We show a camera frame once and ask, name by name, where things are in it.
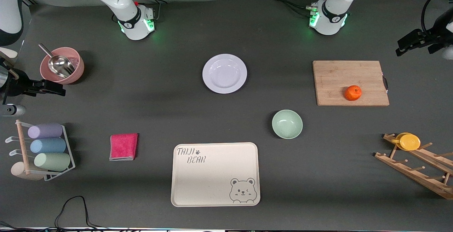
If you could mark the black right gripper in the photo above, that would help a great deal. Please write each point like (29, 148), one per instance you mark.
(17, 85)

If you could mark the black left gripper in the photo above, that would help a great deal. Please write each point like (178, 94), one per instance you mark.
(436, 34)

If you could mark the orange fruit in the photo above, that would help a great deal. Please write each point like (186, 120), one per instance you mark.
(353, 93)

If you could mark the white round plate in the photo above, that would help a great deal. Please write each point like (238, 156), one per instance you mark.
(224, 73)

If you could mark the metal scoop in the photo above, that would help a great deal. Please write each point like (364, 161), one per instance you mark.
(60, 65)

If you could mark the pink bowl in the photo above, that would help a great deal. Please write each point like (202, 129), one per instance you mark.
(76, 72)

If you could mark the purple cup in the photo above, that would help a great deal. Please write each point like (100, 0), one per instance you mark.
(45, 131)

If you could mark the blue cup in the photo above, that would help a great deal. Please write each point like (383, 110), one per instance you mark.
(47, 146)

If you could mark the beige background object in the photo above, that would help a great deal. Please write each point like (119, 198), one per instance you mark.
(7, 52)

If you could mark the green cup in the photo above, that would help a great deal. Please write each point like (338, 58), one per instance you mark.
(52, 162)

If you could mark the wooden cutting board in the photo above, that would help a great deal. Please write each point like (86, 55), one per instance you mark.
(336, 83)

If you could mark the beige cup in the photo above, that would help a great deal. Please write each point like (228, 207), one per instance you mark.
(19, 172)

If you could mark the pink folded cloth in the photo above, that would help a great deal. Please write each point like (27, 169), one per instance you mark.
(124, 147)

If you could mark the yellow cup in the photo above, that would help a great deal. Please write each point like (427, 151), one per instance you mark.
(410, 142)

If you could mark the wooden peg rack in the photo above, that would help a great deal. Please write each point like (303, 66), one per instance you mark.
(417, 177)

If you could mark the light green bowl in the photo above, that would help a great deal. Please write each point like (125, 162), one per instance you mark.
(287, 124)

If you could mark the beige bear print tray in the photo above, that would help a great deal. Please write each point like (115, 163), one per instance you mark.
(212, 179)

